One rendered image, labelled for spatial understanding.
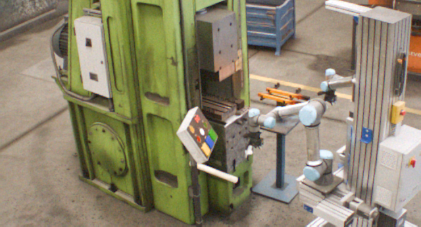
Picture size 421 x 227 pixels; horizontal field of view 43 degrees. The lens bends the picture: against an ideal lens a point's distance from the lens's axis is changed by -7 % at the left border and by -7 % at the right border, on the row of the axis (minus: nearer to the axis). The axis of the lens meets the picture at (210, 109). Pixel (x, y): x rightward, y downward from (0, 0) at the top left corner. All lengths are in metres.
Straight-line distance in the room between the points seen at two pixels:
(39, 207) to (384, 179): 3.21
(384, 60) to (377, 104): 0.31
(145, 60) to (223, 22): 0.69
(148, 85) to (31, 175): 1.98
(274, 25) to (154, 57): 3.90
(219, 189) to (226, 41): 1.31
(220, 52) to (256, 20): 3.88
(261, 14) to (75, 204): 4.09
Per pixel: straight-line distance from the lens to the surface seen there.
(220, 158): 4.70
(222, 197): 4.89
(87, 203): 5.34
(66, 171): 5.87
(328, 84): 4.31
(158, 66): 4.35
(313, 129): 3.60
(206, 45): 4.22
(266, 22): 8.07
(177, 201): 4.84
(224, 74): 4.38
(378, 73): 3.53
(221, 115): 4.48
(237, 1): 4.59
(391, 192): 3.77
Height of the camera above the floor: 3.10
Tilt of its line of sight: 28 degrees down
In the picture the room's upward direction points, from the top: 4 degrees counter-clockwise
